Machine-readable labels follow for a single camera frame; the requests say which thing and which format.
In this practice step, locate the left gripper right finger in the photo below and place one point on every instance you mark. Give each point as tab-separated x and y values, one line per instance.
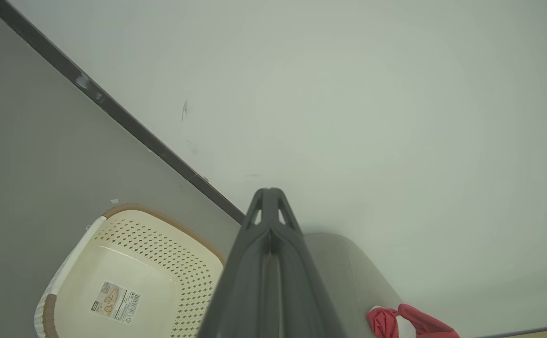
301	300

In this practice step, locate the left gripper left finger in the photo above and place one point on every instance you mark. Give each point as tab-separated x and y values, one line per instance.
240	291

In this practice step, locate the red and white garment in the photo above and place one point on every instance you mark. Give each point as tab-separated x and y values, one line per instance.
430	324

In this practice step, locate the cream perforated laundry basket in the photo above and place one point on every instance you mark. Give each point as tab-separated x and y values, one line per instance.
137	263

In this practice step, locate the paper basket label sticker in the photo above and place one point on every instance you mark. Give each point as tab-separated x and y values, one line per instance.
116	303

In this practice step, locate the black wall baseboard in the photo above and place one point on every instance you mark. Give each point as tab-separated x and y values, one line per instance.
536	329
113	109

